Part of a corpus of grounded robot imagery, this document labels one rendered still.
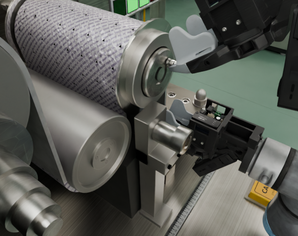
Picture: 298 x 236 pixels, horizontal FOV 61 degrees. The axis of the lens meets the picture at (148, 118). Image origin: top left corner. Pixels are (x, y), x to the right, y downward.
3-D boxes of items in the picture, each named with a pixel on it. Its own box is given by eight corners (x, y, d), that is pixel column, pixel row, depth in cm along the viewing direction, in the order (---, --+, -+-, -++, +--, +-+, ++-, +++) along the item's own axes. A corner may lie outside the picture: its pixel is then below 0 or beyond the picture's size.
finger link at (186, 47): (153, 39, 35) (208, 5, 29) (174, 75, 37) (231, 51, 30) (141, 47, 33) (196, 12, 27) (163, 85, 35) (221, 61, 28)
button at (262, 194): (277, 213, 58) (280, 208, 56) (247, 196, 61) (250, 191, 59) (285, 190, 62) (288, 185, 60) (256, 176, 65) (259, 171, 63)
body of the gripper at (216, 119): (205, 95, 47) (270, 121, 42) (198, 127, 53) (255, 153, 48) (185, 118, 43) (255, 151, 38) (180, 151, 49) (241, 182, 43)
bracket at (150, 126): (162, 230, 55) (170, 136, 34) (139, 213, 58) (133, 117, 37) (174, 212, 58) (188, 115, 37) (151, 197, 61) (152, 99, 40)
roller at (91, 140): (82, 208, 36) (62, 156, 28) (-15, 133, 47) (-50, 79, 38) (133, 153, 43) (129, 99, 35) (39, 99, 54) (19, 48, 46)
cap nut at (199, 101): (202, 109, 64) (205, 95, 61) (190, 104, 66) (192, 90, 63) (208, 102, 66) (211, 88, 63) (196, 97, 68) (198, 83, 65)
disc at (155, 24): (124, 133, 39) (109, 48, 28) (121, 131, 39) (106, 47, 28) (173, 82, 47) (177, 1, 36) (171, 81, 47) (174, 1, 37)
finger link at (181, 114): (162, 87, 52) (202, 104, 48) (161, 108, 56) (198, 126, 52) (153, 94, 50) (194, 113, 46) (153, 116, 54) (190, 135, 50)
